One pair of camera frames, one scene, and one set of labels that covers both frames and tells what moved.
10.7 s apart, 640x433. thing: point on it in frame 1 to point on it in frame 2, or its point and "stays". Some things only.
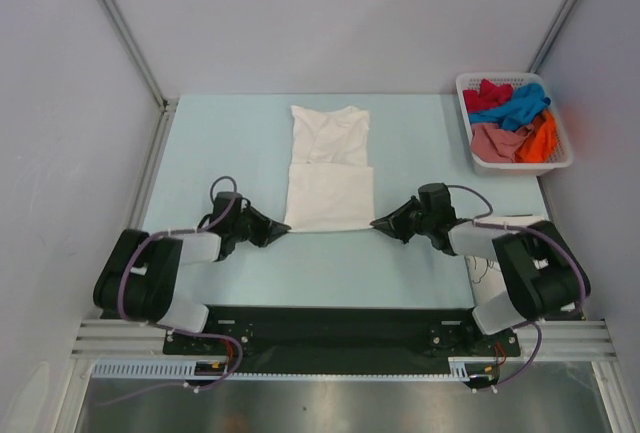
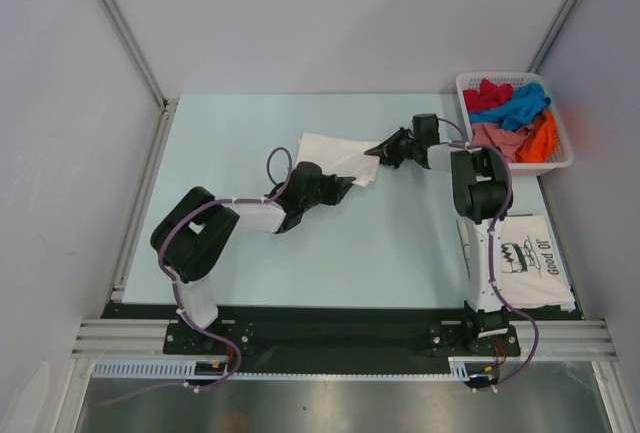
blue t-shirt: (526, 100) stays
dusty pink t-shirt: (489, 143) stays
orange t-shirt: (540, 144) stays
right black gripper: (394, 223) to (387, 152)
